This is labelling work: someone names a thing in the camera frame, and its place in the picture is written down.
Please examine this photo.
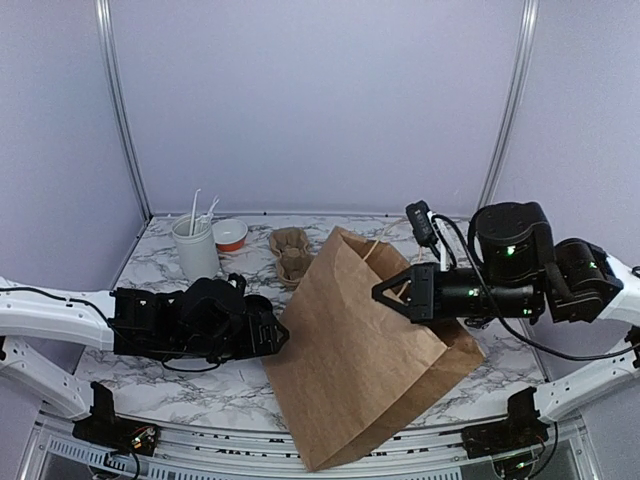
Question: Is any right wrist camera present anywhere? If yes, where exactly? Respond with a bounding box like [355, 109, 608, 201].
[405, 200, 450, 271]

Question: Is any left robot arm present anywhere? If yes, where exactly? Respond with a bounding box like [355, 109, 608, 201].
[1, 274, 289, 445]

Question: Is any brown paper bag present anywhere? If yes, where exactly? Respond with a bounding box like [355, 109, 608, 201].
[263, 227, 485, 472]

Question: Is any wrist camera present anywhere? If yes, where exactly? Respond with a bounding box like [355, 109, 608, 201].
[405, 200, 450, 271]
[227, 273, 247, 297]

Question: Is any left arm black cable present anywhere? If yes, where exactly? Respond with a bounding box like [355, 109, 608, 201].
[0, 286, 221, 372]

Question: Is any aluminium front rail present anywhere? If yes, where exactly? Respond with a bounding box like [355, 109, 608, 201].
[17, 411, 603, 479]

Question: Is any right aluminium frame post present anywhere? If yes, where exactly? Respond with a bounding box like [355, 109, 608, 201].
[477, 0, 540, 209]

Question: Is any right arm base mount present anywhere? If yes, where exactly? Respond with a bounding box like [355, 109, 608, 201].
[461, 387, 549, 459]

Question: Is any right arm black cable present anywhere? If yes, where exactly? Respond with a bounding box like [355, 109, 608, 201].
[429, 213, 640, 361]

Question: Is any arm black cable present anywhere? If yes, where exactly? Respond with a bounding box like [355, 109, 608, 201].
[0, 286, 221, 372]
[429, 213, 640, 361]

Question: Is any white utensil holder cup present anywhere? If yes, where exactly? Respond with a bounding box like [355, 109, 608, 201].
[171, 214, 220, 281]

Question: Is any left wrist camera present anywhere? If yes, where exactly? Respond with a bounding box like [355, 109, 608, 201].
[227, 273, 247, 297]

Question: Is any left aluminium frame post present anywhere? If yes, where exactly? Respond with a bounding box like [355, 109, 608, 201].
[94, 0, 153, 223]

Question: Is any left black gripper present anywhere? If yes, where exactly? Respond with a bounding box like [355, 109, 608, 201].
[170, 312, 290, 365]

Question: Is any cardboard cup carrier tray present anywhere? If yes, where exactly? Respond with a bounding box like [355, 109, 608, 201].
[269, 227, 314, 289]

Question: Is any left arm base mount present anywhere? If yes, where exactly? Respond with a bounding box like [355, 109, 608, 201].
[72, 381, 159, 457]

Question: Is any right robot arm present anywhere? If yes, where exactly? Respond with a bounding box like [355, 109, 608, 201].
[372, 201, 639, 448]

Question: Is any aluminium frame post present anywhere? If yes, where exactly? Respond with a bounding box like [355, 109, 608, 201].
[94, 0, 153, 223]
[477, 0, 540, 209]

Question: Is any orange white bowl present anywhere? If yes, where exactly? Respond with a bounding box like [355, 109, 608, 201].
[212, 218, 248, 253]

